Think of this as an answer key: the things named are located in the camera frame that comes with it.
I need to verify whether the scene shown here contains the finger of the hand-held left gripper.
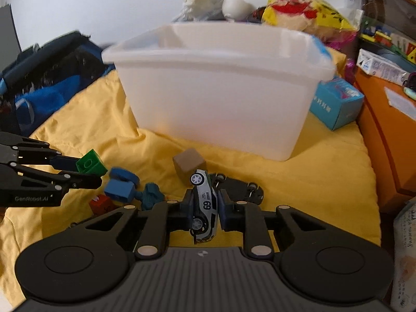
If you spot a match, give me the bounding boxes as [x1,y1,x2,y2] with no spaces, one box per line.
[0,132,81,172]
[11,163,103,192]

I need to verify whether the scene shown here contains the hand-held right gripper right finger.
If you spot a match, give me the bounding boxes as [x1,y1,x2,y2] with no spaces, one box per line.
[217,188,329,261]

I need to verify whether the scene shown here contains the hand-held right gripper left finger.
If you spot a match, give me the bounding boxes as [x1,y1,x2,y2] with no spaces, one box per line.
[85,188,195,261]

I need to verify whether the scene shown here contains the white toy race car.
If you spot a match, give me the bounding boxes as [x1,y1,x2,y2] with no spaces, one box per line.
[189,169,219,245]

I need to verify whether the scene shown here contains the green studded toy brick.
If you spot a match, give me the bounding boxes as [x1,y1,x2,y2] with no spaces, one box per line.
[76,149,108,178]

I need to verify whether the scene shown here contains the white plastic storage bin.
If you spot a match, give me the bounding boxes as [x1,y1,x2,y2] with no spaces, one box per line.
[102,22,337,162]

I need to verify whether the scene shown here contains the small black toy car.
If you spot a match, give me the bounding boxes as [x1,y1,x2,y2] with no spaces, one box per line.
[210,173,264,206]

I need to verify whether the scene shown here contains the red wooden cube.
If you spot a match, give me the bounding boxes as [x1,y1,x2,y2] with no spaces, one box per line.
[89,195,115,216]

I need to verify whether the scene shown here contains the dark blue toy brick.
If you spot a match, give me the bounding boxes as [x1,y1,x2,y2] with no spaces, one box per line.
[103,177,136,203]

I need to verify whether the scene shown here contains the teal toy figure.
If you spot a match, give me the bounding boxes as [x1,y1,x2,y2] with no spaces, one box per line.
[139,183,166,212]

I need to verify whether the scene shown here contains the large plain wooden cube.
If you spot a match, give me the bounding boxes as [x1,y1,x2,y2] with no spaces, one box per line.
[172,148,207,180]

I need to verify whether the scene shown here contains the blue and black bag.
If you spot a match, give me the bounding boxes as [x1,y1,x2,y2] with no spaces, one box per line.
[0,31,117,139]

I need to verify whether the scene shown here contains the yellow quilted blanket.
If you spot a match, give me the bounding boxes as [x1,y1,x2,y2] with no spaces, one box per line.
[0,50,382,308]

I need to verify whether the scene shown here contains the grey cabinet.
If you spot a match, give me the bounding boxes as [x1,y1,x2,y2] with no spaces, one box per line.
[0,5,21,60]

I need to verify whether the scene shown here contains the teal cardboard box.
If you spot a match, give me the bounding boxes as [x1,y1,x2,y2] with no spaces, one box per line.
[308,76,365,131]

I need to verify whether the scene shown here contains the orange cardboard box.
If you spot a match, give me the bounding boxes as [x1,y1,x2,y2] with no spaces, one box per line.
[354,68,416,216]

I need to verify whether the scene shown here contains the pale tissue package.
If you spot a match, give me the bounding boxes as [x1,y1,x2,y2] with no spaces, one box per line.
[389,200,416,312]

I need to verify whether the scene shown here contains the pink shiny bag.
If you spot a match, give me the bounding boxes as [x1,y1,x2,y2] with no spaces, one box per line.
[325,29,360,83]

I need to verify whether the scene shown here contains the white round object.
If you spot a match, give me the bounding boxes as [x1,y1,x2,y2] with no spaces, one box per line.
[222,0,257,19]

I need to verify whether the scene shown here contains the white printed carton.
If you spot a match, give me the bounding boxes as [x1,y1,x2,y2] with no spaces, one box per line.
[356,48,411,84]

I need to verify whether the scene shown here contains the yellow and red plastic bag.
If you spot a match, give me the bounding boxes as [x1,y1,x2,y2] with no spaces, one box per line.
[261,0,359,41]

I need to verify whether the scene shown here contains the clear box of colourful items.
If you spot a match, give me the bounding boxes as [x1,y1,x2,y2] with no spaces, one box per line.
[346,0,416,61]

